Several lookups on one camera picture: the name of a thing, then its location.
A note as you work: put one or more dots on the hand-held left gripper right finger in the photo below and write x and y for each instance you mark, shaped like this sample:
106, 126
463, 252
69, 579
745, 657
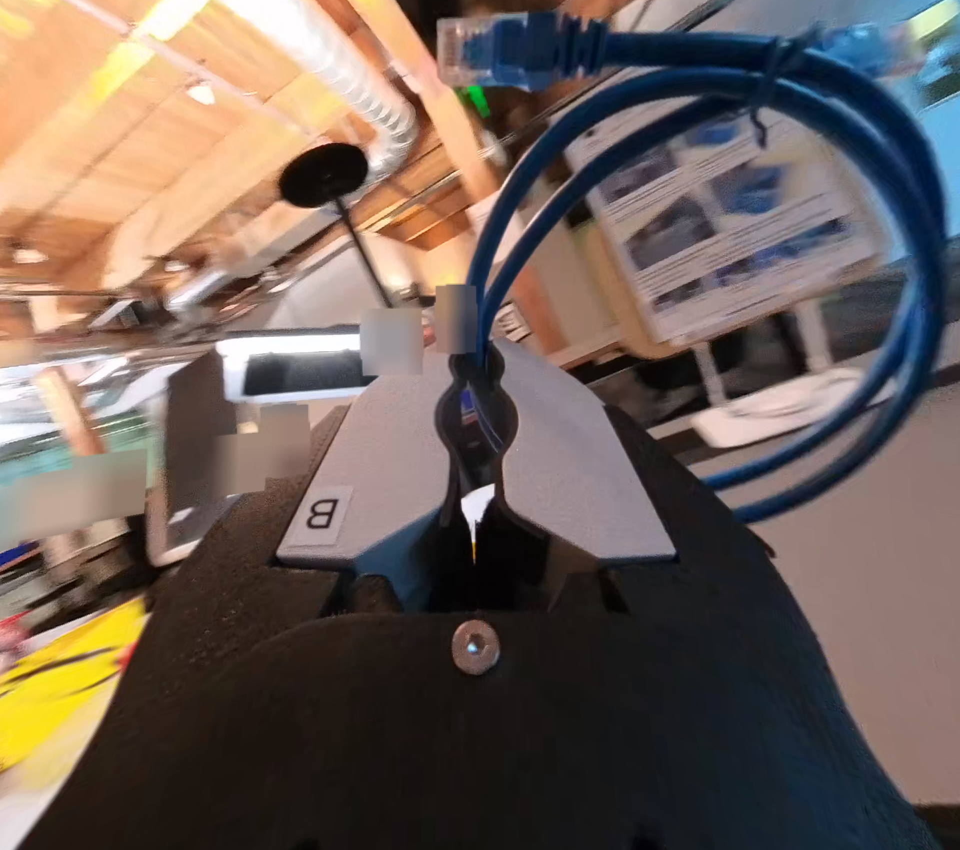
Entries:
585, 475

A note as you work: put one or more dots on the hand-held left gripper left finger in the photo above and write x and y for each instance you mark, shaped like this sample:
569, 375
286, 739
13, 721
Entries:
367, 467

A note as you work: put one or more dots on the yellow plastic bin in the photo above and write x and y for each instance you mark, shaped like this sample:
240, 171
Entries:
67, 677

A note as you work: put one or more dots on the studio light panel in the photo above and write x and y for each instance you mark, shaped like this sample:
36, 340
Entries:
300, 362

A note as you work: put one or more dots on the wooden instruction board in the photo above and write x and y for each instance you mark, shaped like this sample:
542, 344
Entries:
735, 219

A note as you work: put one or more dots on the green exit sign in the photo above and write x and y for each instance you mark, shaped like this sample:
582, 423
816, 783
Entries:
476, 99

